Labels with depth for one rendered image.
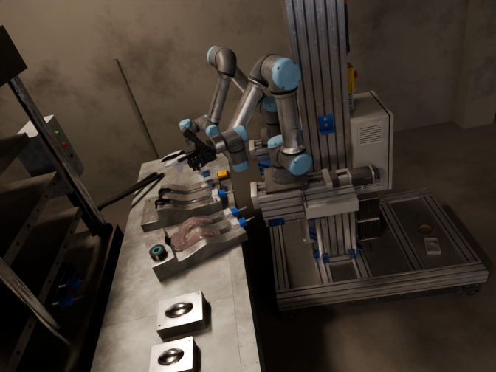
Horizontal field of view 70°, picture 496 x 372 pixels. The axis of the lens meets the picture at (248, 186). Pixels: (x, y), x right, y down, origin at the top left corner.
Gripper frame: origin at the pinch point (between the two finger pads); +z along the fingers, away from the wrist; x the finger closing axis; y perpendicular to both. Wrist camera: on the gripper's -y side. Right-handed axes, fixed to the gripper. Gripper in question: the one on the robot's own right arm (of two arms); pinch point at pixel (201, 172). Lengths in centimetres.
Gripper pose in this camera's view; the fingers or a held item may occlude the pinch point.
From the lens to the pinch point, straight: 227.5
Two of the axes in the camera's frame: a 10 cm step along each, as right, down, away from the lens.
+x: -1.1, -5.0, 8.6
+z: 2.7, 8.2, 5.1
